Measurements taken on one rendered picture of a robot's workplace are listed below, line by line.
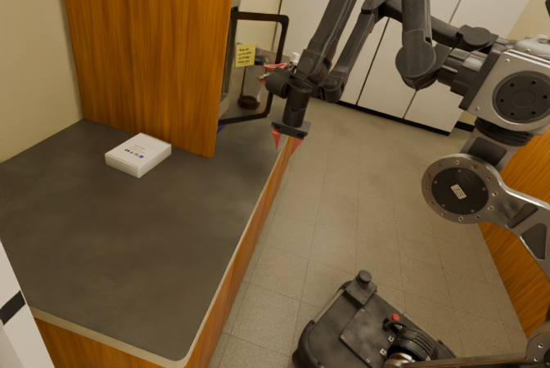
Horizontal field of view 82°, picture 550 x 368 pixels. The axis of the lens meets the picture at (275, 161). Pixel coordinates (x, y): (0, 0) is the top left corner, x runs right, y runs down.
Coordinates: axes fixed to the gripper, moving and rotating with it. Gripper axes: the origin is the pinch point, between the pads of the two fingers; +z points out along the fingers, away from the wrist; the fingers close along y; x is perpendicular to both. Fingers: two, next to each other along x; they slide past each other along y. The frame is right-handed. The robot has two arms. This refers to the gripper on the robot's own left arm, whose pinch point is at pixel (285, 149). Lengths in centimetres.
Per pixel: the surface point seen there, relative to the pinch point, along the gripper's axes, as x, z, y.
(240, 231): 20.8, 16.0, 4.3
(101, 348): 55, 22, 20
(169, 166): 4.7, 16.1, 34.1
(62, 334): 55, 22, 29
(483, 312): -64, 111, -139
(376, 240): -97, 111, -73
